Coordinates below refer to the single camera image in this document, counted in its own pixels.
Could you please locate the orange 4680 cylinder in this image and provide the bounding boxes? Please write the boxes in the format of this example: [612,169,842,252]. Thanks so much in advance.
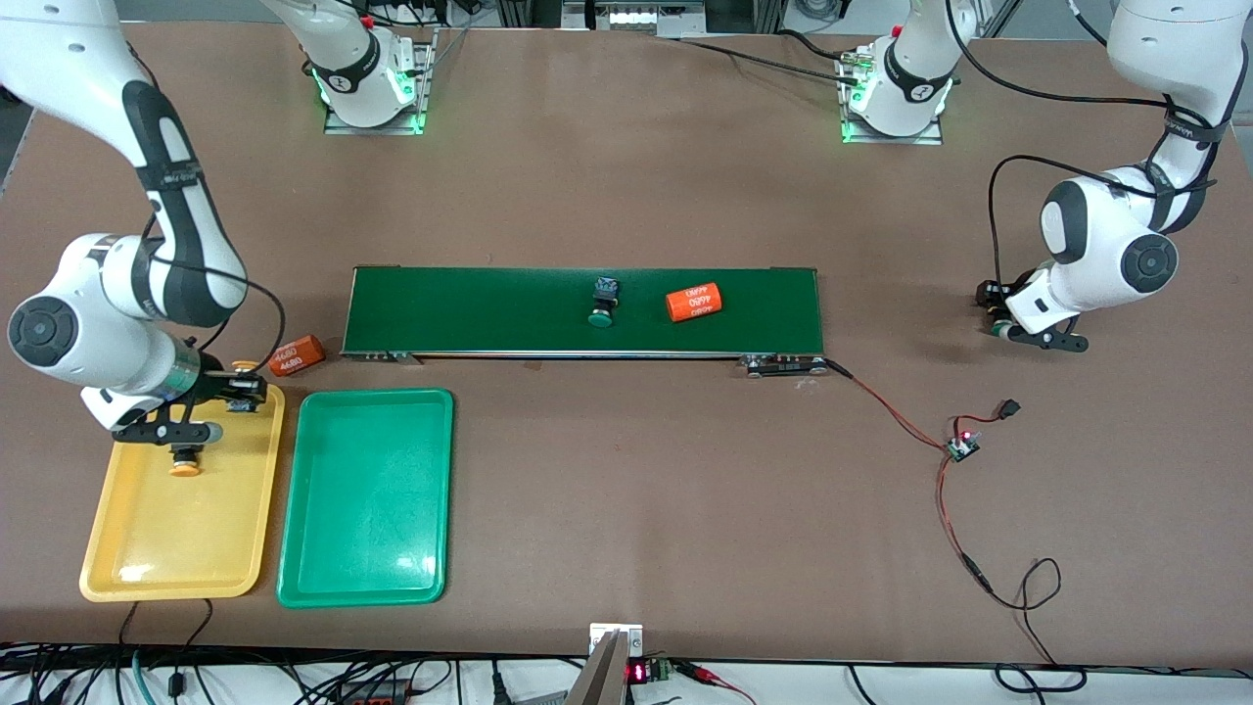
[666,282,724,323]
[268,334,325,378]

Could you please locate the yellow plastic tray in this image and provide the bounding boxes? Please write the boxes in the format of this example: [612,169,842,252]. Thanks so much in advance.
[78,384,287,602]

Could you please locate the green plastic tray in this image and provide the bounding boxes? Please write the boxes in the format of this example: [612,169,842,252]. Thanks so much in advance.
[276,388,456,609]

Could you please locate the green conveyor belt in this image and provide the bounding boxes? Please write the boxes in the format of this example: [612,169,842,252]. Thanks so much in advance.
[340,264,829,379]

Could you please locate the red black power lead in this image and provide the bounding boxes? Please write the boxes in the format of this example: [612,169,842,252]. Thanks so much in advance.
[935,452,1088,692]

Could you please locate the black red power strip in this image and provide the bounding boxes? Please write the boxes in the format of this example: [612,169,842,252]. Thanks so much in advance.
[333,681,417,705]

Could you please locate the white light box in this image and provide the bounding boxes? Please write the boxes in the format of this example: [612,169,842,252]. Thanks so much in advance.
[563,0,708,38]

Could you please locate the red alligator clip lead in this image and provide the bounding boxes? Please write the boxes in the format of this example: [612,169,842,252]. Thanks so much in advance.
[675,661,755,705]

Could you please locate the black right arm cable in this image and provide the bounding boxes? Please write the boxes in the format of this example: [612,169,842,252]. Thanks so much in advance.
[147,211,287,388]

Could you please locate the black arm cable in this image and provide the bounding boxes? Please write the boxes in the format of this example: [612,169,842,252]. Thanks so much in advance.
[945,0,1220,295]
[147,211,287,388]

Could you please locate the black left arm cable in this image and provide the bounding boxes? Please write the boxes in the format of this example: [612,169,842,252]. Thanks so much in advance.
[945,0,1220,295]

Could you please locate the red wire with black plug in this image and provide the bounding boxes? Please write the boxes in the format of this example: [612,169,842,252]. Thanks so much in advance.
[954,398,1022,434]

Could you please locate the red black motor wire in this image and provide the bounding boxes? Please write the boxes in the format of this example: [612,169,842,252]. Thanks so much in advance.
[825,360,952,451]

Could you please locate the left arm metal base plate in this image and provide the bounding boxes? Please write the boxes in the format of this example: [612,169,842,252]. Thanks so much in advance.
[838,49,946,146]

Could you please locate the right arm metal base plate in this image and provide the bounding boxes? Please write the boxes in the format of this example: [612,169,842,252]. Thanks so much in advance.
[323,27,439,136]

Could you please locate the black table cable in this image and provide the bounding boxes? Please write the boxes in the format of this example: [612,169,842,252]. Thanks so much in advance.
[675,29,862,84]

